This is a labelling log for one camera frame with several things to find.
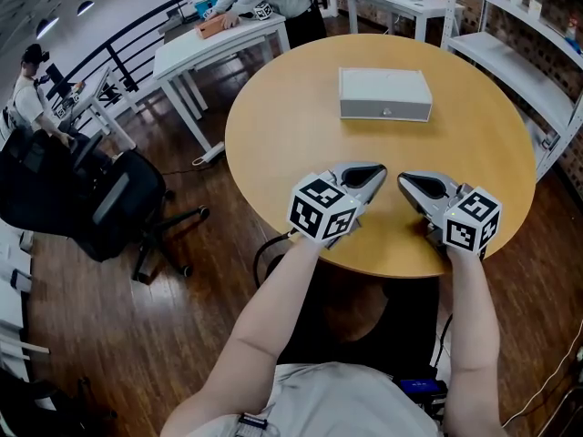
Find small white table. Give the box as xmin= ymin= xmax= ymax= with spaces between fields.
xmin=341 ymin=0 xmax=466 ymax=46

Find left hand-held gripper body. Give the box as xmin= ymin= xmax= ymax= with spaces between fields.
xmin=286 ymin=162 xmax=365 ymax=250

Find person's black trousers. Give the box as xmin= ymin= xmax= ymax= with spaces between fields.
xmin=276 ymin=261 xmax=441 ymax=381

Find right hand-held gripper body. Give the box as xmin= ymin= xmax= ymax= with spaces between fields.
xmin=425 ymin=182 xmax=503 ymax=262

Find white side furniture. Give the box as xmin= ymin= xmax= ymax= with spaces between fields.
xmin=0 ymin=219 xmax=52 ymax=382

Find person's grey shirt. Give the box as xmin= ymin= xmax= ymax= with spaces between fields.
xmin=181 ymin=361 xmax=444 ymax=437

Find black railing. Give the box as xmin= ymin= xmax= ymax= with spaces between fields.
xmin=45 ymin=0 xmax=231 ymax=108

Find white cable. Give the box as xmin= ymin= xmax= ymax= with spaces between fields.
xmin=500 ymin=319 xmax=583 ymax=429

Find white metal shelf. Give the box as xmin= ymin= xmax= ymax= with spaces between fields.
xmin=440 ymin=0 xmax=583 ymax=184

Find white power strip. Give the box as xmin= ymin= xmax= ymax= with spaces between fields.
xmin=190 ymin=140 xmax=227 ymax=168

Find black cable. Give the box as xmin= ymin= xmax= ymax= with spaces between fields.
xmin=431 ymin=313 xmax=455 ymax=369
xmin=252 ymin=229 xmax=298 ymax=290

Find chest strap buckle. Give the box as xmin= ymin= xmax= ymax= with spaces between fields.
xmin=235 ymin=411 xmax=271 ymax=437

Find long white desk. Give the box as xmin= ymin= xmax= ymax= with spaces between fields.
xmin=152 ymin=11 xmax=292 ymax=155

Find person's right forearm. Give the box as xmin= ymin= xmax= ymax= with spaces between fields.
xmin=436 ymin=244 xmax=503 ymax=437

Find orange box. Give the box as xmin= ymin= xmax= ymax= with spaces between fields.
xmin=195 ymin=14 xmax=230 ymax=41

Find person's left forearm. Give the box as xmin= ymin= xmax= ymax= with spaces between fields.
xmin=159 ymin=237 xmax=330 ymax=437

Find black device with blue screen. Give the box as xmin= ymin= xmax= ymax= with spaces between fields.
xmin=399 ymin=377 xmax=448 ymax=412

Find black bag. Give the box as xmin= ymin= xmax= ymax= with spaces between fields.
xmin=0 ymin=366 xmax=120 ymax=437

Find black office chair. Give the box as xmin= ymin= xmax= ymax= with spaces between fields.
xmin=0 ymin=128 xmax=211 ymax=285

